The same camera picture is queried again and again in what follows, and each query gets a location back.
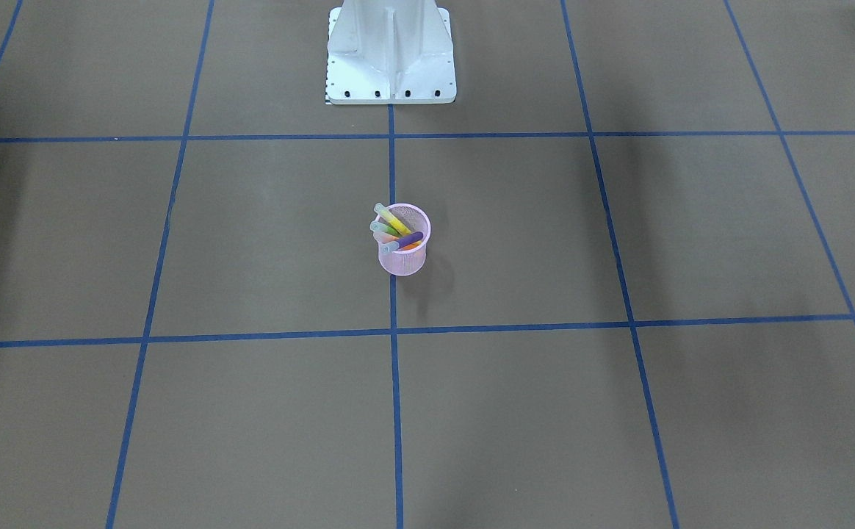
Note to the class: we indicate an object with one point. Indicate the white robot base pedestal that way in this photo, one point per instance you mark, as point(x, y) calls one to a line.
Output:
point(390, 53)

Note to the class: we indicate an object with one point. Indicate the pink mesh pen holder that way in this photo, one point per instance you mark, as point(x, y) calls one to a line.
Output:
point(406, 263)

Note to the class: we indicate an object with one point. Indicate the green marker pen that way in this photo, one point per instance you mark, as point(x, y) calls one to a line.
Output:
point(387, 223)

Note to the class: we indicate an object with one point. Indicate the purple marker pen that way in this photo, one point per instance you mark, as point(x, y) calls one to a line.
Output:
point(392, 245)

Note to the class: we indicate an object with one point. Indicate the orange marker pen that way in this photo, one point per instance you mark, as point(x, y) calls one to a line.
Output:
point(410, 247)

